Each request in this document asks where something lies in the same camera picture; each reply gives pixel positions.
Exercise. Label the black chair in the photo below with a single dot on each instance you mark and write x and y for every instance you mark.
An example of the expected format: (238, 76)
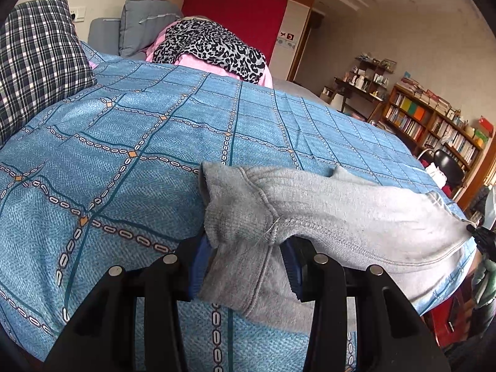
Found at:
(449, 162)

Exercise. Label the wall sticker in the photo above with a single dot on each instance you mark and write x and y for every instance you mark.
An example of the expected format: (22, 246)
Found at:
(287, 39)

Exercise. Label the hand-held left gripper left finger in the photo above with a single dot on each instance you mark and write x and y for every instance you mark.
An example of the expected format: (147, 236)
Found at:
(198, 265)

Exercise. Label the wooden desk shelf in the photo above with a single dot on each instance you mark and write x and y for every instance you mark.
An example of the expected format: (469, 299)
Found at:
(360, 85)

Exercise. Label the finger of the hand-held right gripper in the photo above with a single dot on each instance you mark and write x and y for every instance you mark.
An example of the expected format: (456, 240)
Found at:
(482, 238)

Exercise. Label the white cloth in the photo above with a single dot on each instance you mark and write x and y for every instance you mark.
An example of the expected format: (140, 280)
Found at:
(437, 172)

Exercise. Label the white wall socket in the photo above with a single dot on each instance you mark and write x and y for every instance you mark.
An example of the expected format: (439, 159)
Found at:
(79, 14)

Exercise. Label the leopard print cloth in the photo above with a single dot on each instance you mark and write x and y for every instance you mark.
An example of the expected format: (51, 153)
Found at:
(209, 42)

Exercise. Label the red wall panel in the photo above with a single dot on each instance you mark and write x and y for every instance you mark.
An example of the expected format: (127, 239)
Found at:
(240, 11)

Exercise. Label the red box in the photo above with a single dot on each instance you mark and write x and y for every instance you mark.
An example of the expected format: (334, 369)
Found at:
(485, 126)

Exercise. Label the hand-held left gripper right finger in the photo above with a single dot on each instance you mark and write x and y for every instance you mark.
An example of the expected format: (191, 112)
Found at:
(291, 269)

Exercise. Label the grey headboard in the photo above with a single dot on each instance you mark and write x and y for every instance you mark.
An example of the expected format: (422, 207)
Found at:
(104, 35)

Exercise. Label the pink blanket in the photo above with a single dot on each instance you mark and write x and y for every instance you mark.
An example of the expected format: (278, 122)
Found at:
(195, 63)

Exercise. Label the blue checked bedspread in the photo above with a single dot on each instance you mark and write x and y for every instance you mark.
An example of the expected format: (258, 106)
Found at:
(135, 124)

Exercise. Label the wooden bookshelf with books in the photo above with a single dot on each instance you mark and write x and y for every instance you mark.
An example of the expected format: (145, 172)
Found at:
(426, 124)

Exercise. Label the grey quilted cushion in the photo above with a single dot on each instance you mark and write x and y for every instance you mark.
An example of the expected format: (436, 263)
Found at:
(143, 27)

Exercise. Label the plaid pillow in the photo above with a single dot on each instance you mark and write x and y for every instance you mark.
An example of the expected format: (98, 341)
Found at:
(38, 58)

